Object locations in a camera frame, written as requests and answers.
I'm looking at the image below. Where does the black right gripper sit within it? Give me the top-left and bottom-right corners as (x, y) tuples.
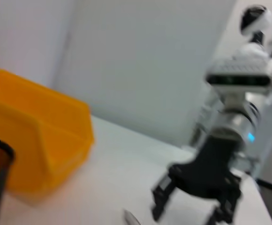
(151, 137), (242, 225)

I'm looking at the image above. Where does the silver ballpoint pen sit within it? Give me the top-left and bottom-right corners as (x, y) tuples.
(123, 209), (141, 225)

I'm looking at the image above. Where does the yellow plastic bin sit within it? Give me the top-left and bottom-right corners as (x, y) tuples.
(0, 69), (96, 204)

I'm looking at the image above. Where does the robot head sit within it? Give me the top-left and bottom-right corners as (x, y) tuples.
(240, 5), (272, 44)

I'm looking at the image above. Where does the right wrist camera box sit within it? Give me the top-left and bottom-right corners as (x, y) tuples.
(205, 56), (272, 94)

